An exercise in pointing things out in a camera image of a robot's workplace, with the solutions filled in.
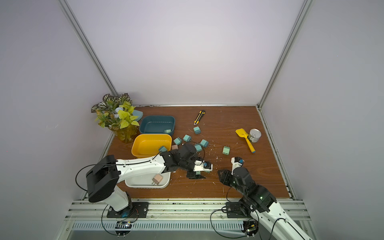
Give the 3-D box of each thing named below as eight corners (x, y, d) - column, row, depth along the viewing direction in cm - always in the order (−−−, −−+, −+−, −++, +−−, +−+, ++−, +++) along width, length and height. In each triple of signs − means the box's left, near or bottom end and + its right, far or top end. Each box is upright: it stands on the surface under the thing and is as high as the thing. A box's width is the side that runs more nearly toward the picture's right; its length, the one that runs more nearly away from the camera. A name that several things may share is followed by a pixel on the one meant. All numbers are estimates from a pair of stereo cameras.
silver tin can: (249, 142, 99) (251, 139, 95) (246, 132, 104) (248, 128, 100) (261, 142, 98) (263, 139, 95) (258, 132, 104) (260, 128, 100)
